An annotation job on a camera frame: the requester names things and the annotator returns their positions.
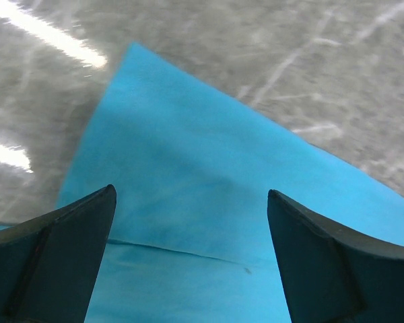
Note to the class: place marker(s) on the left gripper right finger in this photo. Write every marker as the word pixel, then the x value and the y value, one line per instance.
pixel 331 272

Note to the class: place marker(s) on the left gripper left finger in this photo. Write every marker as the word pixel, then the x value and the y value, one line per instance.
pixel 49 264

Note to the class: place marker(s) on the turquoise t-shirt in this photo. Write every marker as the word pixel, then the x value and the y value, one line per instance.
pixel 192 169

